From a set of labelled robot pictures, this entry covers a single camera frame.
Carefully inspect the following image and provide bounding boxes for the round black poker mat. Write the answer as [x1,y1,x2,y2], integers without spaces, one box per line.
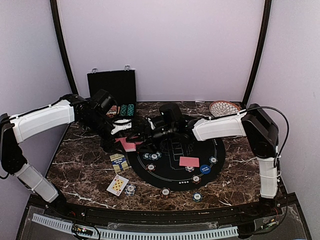
[126,113,226,192]

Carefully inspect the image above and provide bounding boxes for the black poker chip case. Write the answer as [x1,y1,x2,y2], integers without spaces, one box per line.
[87,69,137,119]

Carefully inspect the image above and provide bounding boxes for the black frame post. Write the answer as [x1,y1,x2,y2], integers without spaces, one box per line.
[241,0,272,108]
[49,0,79,95]

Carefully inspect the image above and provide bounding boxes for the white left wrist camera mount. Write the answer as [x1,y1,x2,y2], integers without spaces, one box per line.
[110,119,132,135]

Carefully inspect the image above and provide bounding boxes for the white slotted cable duct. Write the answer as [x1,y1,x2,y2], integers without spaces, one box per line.
[31,212,239,240]

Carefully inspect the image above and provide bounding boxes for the left black frame post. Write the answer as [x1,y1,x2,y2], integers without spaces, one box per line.
[49,0,79,95]

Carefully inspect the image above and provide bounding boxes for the yellow card deck box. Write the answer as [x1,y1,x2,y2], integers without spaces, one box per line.
[109,153,129,173]

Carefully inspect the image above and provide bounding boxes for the blue-green chip stack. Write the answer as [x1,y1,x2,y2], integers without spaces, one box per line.
[192,192,203,203]

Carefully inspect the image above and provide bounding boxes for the blue small blind button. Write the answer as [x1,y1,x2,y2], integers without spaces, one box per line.
[199,164,211,175]

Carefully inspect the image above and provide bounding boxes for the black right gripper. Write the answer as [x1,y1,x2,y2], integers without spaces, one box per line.
[126,123,177,154]

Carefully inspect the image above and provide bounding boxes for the red-backed card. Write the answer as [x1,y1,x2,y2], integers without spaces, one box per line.
[179,156,200,168]

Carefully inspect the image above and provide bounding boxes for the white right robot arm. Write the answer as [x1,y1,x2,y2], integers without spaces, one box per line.
[137,103,283,217]

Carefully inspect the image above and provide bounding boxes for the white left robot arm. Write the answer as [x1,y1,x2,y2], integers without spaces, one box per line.
[0,89,117,218]

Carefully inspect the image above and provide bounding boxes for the patterned ceramic plate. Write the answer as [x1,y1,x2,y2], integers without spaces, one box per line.
[209,100,241,117]

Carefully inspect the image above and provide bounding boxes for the right black frame post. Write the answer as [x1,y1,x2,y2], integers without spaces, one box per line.
[241,0,272,108]

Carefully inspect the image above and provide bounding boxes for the red chip stack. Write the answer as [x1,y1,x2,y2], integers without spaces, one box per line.
[160,187,171,199]

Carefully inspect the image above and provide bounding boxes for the face-up eight of diamonds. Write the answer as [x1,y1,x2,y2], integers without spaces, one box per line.
[106,174,129,197]

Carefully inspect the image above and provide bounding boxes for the blue chip stack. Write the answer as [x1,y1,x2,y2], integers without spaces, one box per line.
[124,184,136,196]

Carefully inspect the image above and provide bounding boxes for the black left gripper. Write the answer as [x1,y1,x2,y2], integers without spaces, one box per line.
[82,112,127,155]

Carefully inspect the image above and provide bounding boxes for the red-backed playing card deck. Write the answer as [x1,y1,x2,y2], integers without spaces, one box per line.
[119,137,137,153]

